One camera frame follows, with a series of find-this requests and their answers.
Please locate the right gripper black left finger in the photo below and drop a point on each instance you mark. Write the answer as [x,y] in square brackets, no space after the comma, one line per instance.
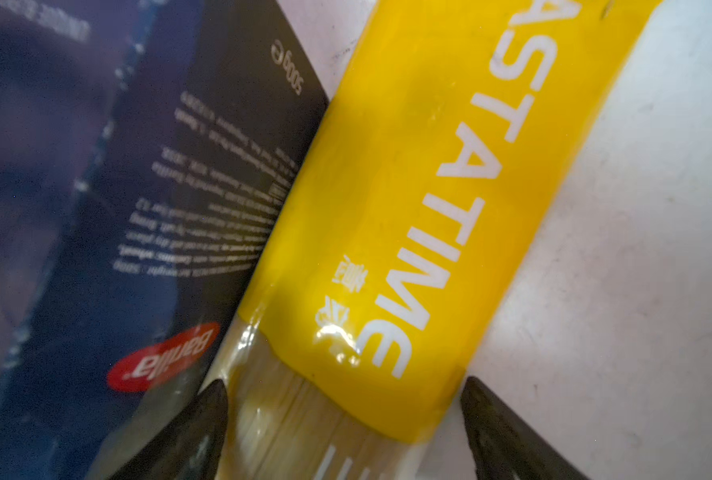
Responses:
[190,446]

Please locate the yellow Pastatime spaghetti bag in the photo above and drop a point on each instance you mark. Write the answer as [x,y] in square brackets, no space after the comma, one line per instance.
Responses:
[448,138]

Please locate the blue Barilla rigatoni box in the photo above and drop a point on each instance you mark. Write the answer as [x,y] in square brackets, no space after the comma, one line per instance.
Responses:
[146,151]

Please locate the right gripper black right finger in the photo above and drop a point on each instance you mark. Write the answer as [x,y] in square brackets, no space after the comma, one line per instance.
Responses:
[503,445]

